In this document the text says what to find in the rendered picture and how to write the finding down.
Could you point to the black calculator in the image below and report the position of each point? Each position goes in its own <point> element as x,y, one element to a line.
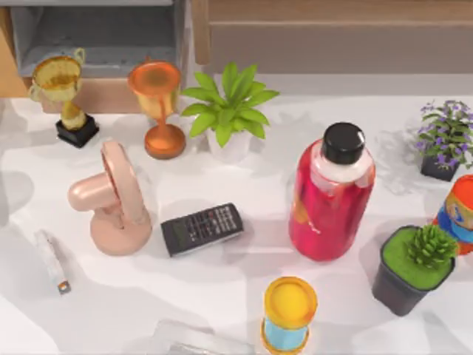
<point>203,227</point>

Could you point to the green leafy plant white pot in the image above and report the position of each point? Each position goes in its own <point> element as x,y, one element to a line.
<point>231,107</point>

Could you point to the red bottle with black cap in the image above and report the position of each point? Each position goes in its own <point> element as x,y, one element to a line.
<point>329,207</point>

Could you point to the orange copper trophy cup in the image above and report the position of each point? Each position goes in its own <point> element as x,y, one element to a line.
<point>157,87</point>

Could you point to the pink desk fan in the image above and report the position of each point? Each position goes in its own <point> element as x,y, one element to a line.
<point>118,207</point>

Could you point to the yellow and blue can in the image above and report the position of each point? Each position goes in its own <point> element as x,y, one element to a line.
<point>290,314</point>

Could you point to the wooden cabinet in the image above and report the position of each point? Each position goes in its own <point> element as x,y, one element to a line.
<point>332,33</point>

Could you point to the pulled-out wooden drawer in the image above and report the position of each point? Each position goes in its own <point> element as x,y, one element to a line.
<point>99,48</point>

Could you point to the succulent plant in black pot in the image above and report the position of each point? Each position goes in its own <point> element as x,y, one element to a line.
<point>414,270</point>

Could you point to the gold trophy with black base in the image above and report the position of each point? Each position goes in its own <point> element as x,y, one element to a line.
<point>59,79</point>

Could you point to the purple flower plant black pot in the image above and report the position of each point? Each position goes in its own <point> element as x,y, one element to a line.
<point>445,140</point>

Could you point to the orange and blue can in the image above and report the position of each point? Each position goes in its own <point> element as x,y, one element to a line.
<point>456,214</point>

